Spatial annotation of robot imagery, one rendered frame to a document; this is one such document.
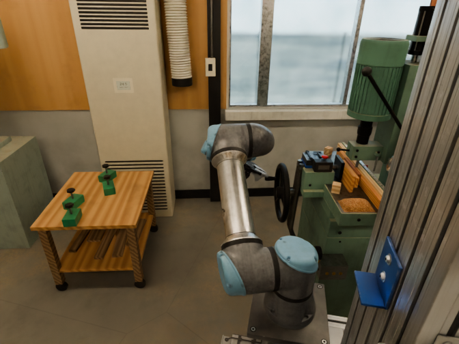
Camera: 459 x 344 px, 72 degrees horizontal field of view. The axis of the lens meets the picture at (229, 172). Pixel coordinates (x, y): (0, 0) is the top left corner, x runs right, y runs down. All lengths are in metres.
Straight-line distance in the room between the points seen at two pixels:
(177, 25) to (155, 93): 0.47
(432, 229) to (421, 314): 0.11
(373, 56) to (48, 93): 2.31
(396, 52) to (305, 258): 0.86
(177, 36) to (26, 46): 1.11
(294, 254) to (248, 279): 0.14
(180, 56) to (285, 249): 1.79
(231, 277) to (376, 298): 0.36
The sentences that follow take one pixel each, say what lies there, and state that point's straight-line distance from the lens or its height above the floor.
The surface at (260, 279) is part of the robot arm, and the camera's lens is 0.84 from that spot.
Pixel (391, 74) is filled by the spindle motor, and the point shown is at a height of 1.39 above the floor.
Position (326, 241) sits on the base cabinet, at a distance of 1.50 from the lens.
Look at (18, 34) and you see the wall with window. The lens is 2.86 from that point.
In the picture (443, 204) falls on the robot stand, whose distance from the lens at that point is 0.44.
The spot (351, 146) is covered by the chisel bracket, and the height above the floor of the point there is 1.06.
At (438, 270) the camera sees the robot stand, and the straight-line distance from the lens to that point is 0.44.
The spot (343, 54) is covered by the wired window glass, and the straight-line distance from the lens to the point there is 2.86.
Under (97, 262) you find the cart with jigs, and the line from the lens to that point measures 2.21.
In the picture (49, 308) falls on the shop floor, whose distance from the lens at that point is 2.31.
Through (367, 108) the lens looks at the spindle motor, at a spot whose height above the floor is 1.25.
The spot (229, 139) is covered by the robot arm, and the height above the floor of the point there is 1.24.
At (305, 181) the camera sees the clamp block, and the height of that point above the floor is 0.91.
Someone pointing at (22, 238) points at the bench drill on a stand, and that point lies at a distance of 2.78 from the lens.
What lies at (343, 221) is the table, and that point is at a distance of 1.34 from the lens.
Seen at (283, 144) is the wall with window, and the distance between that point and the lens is 2.84.
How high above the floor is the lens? 1.61
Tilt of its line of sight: 28 degrees down
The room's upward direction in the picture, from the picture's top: 1 degrees clockwise
